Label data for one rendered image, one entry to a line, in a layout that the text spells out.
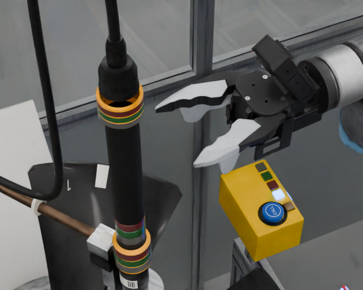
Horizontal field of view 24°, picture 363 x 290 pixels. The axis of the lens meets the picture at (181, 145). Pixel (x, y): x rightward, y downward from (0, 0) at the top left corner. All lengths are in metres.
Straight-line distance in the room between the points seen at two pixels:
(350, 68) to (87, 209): 0.42
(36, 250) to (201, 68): 0.67
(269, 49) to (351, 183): 1.71
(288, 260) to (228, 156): 1.85
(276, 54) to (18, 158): 0.57
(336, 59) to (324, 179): 1.49
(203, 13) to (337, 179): 0.95
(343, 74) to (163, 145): 1.05
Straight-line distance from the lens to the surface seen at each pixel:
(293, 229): 1.59
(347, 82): 1.05
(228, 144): 0.96
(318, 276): 2.78
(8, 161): 1.38
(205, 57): 1.88
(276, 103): 1.00
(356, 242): 2.87
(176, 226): 2.34
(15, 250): 1.41
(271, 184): 1.61
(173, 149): 2.07
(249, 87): 1.01
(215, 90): 1.01
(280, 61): 0.94
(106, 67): 0.73
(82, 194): 1.20
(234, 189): 1.60
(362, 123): 1.15
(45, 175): 1.22
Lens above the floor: 2.35
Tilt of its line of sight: 50 degrees down
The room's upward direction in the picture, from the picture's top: straight up
